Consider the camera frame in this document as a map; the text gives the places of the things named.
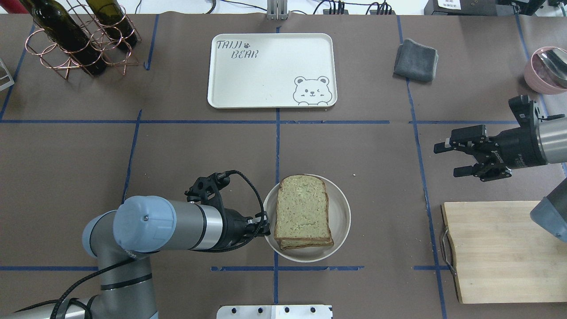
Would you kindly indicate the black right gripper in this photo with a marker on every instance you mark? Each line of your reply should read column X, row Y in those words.
column 519, row 148

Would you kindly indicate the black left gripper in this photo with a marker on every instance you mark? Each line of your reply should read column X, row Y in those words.
column 234, row 224

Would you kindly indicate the bread slice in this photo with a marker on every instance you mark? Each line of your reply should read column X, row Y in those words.
column 298, row 244
column 302, row 209

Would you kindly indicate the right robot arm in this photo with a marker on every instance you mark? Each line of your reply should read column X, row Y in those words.
column 530, row 184

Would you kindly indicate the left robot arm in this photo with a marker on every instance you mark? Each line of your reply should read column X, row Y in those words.
column 122, row 241

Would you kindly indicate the cream bear tray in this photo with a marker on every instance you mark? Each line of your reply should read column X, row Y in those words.
column 272, row 71

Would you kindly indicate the grey folded cloth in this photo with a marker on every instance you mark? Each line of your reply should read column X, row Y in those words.
column 416, row 61

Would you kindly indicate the wooden cutting board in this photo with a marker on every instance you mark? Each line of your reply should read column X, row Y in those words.
column 501, row 256

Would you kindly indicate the pink bowl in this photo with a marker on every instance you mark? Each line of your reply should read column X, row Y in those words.
column 536, row 77

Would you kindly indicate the dark wine bottle right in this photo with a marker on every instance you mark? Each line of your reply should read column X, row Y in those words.
column 109, row 13

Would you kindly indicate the dark wine bottle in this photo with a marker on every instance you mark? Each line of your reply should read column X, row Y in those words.
column 63, row 30
column 109, row 13

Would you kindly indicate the dark wine bottle left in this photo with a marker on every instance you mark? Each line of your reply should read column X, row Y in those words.
column 63, row 30

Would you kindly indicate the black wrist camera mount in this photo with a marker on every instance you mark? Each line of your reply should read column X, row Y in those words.
column 206, row 190

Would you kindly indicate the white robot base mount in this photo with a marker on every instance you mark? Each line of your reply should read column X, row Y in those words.
column 309, row 311

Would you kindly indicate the aluminium frame post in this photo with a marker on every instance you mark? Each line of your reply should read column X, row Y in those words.
column 277, row 10

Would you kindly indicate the copper wire bottle rack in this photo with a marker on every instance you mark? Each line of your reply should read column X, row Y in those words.
column 54, row 58

